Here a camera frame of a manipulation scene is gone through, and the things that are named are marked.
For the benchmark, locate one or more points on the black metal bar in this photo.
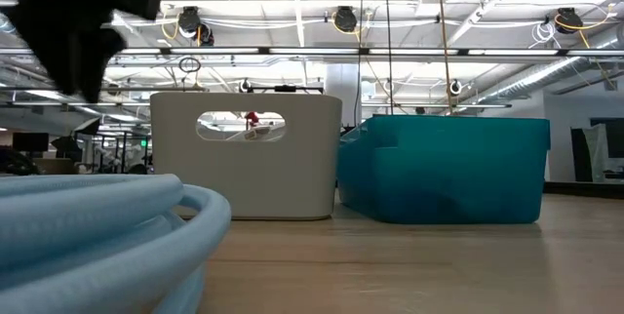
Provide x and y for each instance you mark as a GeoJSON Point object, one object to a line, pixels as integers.
{"type": "Point", "coordinates": [285, 89]}

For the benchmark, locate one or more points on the black angled lamp shade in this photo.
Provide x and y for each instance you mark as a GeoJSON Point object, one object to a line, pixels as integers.
{"type": "Point", "coordinates": [73, 141]}

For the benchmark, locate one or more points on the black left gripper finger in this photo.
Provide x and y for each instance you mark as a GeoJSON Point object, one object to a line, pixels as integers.
{"type": "Point", "coordinates": [66, 67]}
{"type": "Point", "coordinates": [97, 65]}

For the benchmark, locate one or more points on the grey plastic bin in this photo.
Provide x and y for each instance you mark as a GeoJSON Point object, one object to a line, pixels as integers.
{"type": "Point", "coordinates": [253, 182]}

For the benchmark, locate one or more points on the long ceiling light bar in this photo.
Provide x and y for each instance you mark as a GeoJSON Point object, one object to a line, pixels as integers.
{"type": "Point", "coordinates": [317, 51]}

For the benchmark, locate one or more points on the small red object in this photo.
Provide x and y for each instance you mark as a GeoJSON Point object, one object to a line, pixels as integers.
{"type": "Point", "coordinates": [252, 118]}

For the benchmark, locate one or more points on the teal plastic bin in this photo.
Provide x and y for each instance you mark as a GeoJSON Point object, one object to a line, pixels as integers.
{"type": "Point", "coordinates": [439, 177]}

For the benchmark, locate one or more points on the silver ventilation duct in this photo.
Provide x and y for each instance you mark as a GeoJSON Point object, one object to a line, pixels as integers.
{"type": "Point", "coordinates": [536, 77]}

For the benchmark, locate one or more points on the black monitor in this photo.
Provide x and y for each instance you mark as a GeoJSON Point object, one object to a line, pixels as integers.
{"type": "Point", "coordinates": [30, 142]}

